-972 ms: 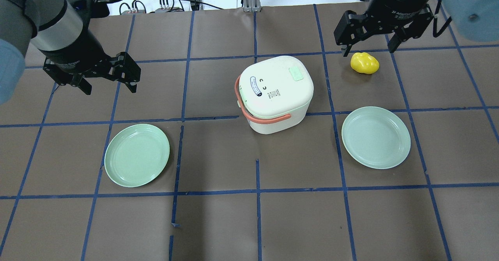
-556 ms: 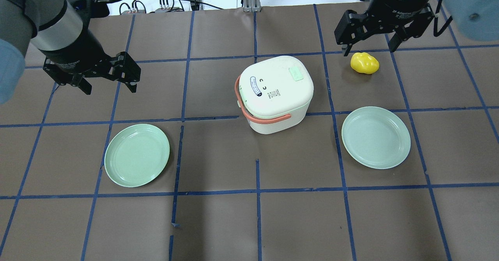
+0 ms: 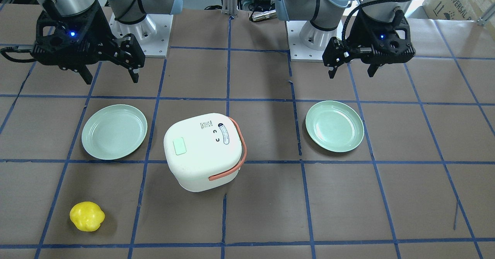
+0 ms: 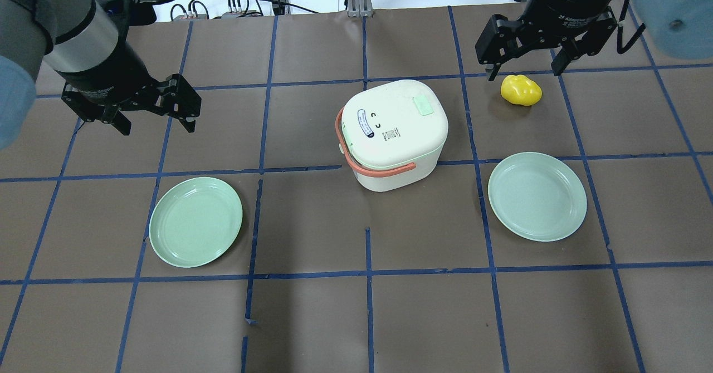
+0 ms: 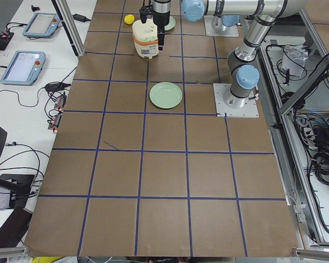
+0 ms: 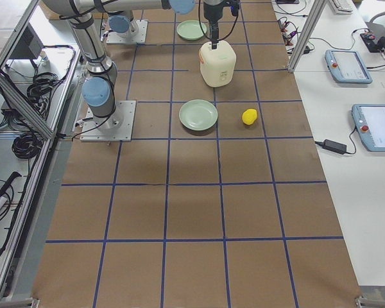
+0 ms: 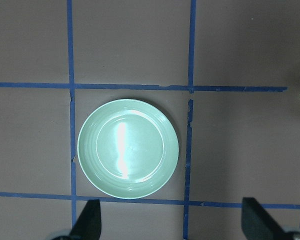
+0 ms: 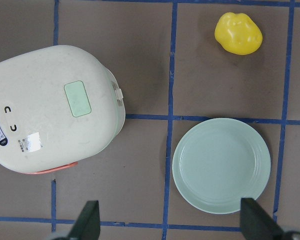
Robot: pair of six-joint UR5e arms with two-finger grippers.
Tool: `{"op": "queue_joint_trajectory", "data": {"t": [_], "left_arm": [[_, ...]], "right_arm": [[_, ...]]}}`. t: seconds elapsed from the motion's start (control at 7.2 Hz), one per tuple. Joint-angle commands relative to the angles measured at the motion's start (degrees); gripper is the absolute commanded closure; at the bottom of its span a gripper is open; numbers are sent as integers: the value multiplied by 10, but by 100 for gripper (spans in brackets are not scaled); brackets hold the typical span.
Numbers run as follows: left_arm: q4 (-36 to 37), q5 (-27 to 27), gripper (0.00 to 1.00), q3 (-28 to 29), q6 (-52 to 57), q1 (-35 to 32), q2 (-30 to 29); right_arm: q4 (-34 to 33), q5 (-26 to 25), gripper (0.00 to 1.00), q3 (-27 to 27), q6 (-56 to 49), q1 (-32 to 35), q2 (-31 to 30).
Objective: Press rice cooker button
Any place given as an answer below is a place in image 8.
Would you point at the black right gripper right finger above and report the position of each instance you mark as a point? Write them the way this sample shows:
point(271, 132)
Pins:
point(256, 224)

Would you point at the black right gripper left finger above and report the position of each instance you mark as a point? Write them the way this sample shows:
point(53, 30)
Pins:
point(88, 224)

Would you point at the white and green rice cooker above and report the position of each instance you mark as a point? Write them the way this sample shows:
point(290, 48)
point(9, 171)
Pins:
point(58, 105)

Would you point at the light green plate right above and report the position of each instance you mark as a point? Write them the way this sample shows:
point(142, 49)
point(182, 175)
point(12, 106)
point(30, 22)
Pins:
point(218, 162)

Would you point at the yellow toy bell pepper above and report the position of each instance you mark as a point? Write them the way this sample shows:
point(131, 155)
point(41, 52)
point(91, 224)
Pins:
point(238, 34)

